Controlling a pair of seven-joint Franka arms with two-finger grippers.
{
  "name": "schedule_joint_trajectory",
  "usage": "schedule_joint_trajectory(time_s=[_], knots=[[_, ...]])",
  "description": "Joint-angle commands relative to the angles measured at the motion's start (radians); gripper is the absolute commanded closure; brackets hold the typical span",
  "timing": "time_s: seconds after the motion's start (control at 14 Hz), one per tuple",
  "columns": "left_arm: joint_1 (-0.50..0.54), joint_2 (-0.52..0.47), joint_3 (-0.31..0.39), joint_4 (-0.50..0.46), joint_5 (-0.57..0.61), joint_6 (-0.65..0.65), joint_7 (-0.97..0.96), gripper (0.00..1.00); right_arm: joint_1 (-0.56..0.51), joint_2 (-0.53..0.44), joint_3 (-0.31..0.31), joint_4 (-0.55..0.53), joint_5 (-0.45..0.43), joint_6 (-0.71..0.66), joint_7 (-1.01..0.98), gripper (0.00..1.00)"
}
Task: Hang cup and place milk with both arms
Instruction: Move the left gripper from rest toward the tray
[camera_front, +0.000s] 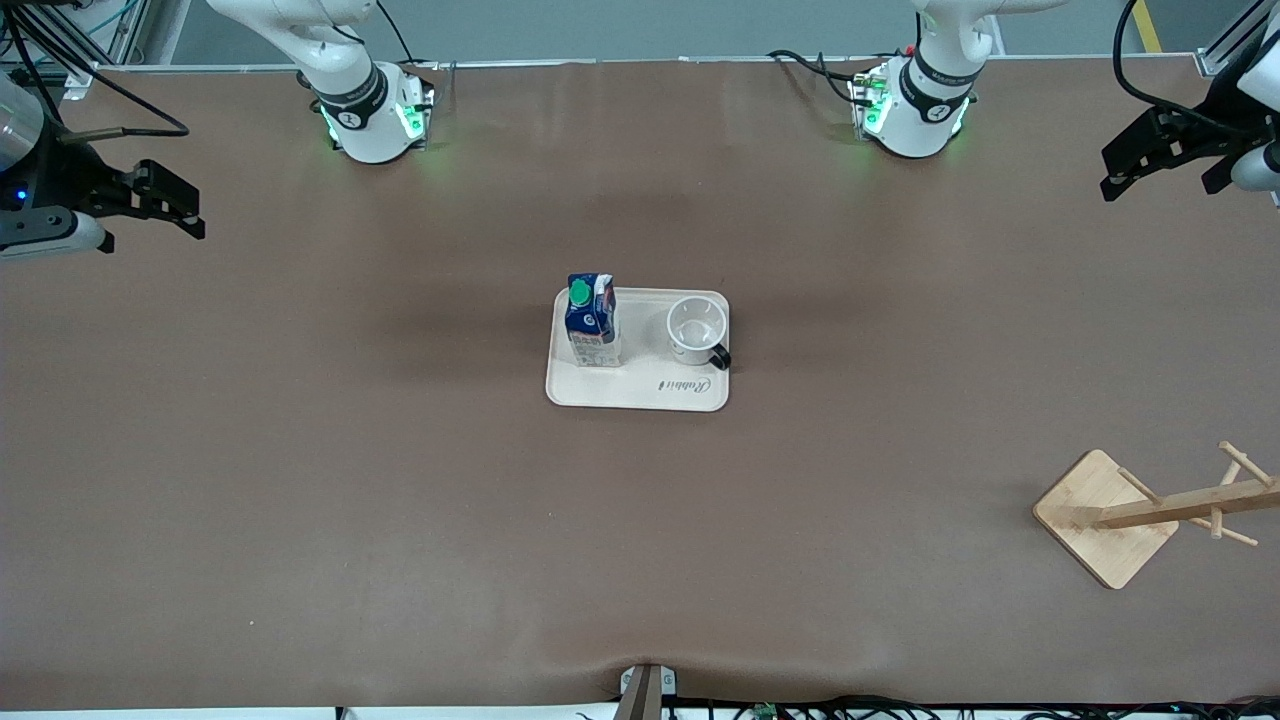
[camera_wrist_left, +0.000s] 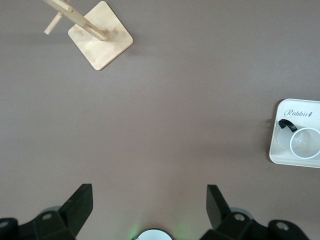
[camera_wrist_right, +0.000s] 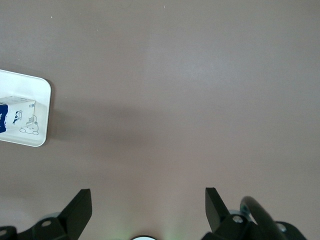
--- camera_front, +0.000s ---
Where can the aluminium frame corner post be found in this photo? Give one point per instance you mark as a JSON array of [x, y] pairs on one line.
[[1235, 45]]

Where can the blue white milk carton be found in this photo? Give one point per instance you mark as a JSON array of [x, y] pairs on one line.
[[590, 325]]

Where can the cream plastic tray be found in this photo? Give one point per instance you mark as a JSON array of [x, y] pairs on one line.
[[650, 385]]

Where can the metal camera post bracket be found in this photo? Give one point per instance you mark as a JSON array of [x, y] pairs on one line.
[[645, 690]]

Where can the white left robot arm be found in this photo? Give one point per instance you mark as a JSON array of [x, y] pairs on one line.
[[915, 120]]

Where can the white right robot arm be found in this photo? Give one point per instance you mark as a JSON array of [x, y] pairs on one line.
[[372, 118]]

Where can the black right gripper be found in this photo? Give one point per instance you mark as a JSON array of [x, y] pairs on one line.
[[62, 178]]

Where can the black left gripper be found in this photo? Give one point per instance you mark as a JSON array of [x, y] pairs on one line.
[[1192, 133]]

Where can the wooden cup rack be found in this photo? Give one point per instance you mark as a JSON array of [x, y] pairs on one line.
[[1100, 520]]

